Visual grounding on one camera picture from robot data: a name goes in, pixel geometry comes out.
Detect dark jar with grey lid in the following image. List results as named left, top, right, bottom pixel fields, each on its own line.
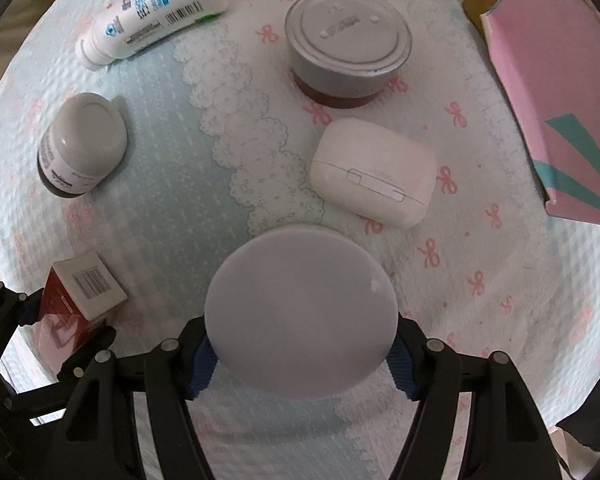
left=36, top=92, right=128, bottom=198

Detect cardboard box with pink flaps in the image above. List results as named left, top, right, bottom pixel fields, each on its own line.
left=463, top=0, right=600, bottom=225

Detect white earbuds case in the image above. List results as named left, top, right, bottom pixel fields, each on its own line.
left=310, top=117, right=437, bottom=230

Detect small red and white box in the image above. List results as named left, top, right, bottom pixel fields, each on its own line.
left=33, top=252, right=128, bottom=372

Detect white bottle with blue print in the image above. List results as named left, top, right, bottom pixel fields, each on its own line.
left=76, top=0, right=228, bottom=70

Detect white lidded pale green jar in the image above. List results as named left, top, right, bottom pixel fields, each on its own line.
left=204, top=226, right=399, bottom=400

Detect blue checkered floral bedsheet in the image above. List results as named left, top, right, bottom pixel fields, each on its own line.
left=0, top=0, right=600, bottom=425

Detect silver lidded dark red jar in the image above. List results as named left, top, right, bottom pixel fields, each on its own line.
left=284, top=0, right=413, bottom=108

